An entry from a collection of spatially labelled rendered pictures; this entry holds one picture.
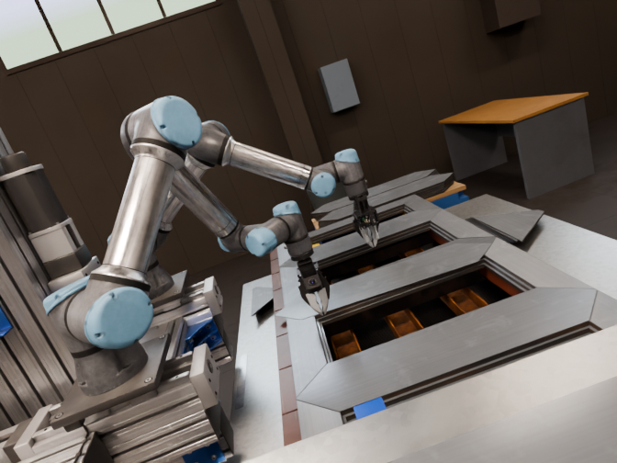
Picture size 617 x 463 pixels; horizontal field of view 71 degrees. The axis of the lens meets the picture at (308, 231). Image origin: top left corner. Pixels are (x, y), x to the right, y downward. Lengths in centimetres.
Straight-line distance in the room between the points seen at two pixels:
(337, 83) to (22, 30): 318
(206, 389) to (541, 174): 376
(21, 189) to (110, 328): 51
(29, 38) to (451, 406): 519
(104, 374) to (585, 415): 86
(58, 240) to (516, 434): 108
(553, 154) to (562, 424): 394
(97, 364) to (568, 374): 86
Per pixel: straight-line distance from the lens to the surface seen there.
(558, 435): 55
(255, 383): 150
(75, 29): 530
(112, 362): 105
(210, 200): 119
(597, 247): 163
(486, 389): 64
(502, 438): 55
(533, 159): 430
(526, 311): 115
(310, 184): 133
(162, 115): 97
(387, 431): 62
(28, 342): 129
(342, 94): 504
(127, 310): 89
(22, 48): 544
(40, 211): 126
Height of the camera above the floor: 147
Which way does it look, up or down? 16 degrees down
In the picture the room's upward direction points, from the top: 20 degrees counter-clockwise
